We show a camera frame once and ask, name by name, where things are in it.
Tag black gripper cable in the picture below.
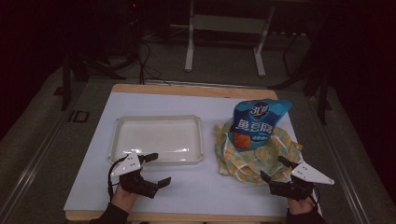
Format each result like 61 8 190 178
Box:
311 184 322 215
106 154 129 202

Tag person's left hand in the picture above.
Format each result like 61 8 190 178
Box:
110 182 139 215

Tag person's right hand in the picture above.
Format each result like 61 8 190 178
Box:
287 195 316 217

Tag black metal stand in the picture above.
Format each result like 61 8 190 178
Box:
268 29 333 126
53 52 127 112

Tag white metal stand frame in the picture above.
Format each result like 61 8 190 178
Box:
184 0 277 77

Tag white table mat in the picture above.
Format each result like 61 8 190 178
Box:
63 91 323 217

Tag yellow patterned cloth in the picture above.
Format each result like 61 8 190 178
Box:
213 119 304 186

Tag black floor cables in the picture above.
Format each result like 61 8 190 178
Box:
134 18 173 87

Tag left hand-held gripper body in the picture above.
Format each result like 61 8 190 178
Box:
110 151 159 200

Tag white plastic tray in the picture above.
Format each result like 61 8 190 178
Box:
107 114 205 166

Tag blue snack bag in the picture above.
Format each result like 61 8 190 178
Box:
228 98 294 153

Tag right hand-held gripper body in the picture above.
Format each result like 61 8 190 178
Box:
268 161 335 202

